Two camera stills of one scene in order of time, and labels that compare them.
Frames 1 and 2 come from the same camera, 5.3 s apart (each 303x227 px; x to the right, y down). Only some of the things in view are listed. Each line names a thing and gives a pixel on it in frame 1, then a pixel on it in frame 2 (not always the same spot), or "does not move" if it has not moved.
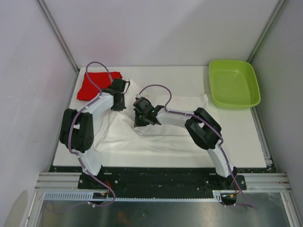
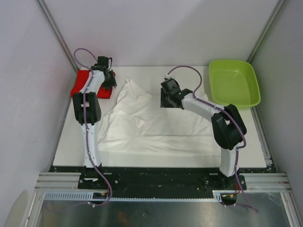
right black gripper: (138, 123) -> (164, 103)
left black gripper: (121, 107) -> (113, 82)
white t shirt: (115, 131) does not move
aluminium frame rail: (266, 182) does not move
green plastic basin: (233, 84) does not move
